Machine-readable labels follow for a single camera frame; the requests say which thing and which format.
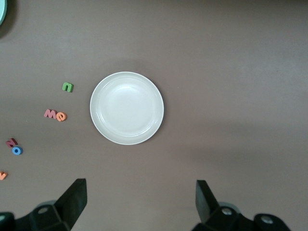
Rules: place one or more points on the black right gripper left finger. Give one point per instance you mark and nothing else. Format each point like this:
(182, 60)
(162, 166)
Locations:
(69, 204)

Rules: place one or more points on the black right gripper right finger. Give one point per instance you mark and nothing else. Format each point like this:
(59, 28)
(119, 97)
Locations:
(209, 209)

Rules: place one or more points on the orange foam letter e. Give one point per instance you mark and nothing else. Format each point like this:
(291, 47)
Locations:
(61, 118)

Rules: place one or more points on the pink foam letter w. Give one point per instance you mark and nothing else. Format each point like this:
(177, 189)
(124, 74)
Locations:
(50, 113)

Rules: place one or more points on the green foam letter n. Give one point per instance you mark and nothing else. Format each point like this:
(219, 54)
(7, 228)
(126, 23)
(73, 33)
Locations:
(65, 87)

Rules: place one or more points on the orange foam letter v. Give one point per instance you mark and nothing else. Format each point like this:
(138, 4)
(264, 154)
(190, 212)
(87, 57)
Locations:
(2, 175)

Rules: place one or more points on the blue foam letter o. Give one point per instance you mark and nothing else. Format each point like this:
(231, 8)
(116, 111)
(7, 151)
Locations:
(14, 151)

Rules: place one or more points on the red foam letter z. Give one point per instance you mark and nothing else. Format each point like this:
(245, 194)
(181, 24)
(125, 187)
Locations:
(10, 143)

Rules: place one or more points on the beige round plate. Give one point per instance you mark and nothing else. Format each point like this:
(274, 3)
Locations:
(126, 108)

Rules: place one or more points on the brown table cover sheet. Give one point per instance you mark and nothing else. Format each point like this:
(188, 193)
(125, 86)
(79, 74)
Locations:
(216, 72)

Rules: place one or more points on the pale green round plate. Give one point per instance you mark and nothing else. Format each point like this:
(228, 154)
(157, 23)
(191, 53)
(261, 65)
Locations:
(2, 12)

